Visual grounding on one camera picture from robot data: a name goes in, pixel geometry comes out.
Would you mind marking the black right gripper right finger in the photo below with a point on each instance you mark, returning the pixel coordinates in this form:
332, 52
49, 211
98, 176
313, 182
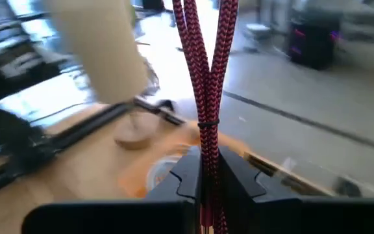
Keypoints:
239, 182

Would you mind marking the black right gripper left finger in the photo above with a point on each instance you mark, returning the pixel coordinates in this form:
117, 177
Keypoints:
187, 182

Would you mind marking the orange translucent plastic bin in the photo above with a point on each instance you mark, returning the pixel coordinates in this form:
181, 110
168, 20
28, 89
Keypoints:
132, 175

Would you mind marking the clear plastic bin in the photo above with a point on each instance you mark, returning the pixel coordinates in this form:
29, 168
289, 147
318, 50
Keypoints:
304, 175

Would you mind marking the white shade table lamp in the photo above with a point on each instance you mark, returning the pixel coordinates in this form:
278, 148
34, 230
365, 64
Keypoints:
102, 48

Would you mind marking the black computer purple lights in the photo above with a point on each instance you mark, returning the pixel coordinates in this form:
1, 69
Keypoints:
313, 42

